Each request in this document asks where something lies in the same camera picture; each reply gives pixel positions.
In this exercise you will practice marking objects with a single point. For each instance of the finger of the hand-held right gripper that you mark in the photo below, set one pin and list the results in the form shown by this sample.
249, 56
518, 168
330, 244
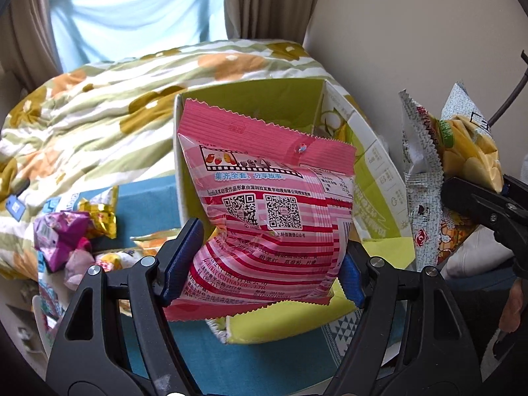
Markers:
515, 194
474, 204

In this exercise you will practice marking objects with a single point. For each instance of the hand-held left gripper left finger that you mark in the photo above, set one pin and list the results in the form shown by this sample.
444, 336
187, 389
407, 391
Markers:
181, 255

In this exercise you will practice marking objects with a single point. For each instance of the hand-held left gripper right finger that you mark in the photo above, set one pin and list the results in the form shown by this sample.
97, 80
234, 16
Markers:
352, 280

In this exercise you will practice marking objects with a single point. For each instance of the white potato chip bag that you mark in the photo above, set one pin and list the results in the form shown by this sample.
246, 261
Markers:
420, 165

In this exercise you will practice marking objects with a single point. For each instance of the green cardboard box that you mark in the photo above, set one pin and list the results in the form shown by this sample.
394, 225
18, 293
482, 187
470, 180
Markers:
371, 198

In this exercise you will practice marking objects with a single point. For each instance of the pink striped snack bag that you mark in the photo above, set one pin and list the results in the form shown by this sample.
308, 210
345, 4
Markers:
255, 173

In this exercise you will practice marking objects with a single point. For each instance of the person's right hand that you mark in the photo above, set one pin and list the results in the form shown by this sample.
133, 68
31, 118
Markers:
512, 301

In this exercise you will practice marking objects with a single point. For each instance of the orange snack packet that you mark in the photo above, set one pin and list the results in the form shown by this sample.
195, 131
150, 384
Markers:
154, 242

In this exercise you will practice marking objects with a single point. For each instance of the white yellow snack packet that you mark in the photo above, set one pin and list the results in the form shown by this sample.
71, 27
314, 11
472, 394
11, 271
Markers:
115, 259

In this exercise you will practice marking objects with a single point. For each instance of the gold foil snack packet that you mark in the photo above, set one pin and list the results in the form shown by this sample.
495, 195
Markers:
101, 212

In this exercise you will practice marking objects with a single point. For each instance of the pale pink snack packet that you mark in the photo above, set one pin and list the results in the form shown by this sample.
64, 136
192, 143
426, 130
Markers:
80, 264

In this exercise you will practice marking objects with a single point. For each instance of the purple snack packet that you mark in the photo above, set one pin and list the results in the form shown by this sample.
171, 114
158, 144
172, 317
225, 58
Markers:
57, 235

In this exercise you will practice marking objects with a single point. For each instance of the blue patterned mat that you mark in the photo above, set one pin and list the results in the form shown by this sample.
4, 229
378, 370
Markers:
247, 363

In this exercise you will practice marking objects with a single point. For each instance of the floral quilt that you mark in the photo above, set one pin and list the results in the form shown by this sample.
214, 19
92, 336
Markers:
103, 132

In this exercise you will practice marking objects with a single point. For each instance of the blue card tag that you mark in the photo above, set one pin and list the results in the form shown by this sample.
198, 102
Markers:
14, 207

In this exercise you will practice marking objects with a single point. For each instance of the light blue sheet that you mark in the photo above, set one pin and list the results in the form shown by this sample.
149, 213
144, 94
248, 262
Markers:
136, 16

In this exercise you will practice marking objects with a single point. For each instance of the beige curtain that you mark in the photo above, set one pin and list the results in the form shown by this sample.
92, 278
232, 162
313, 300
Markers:
29, 29
268, 4

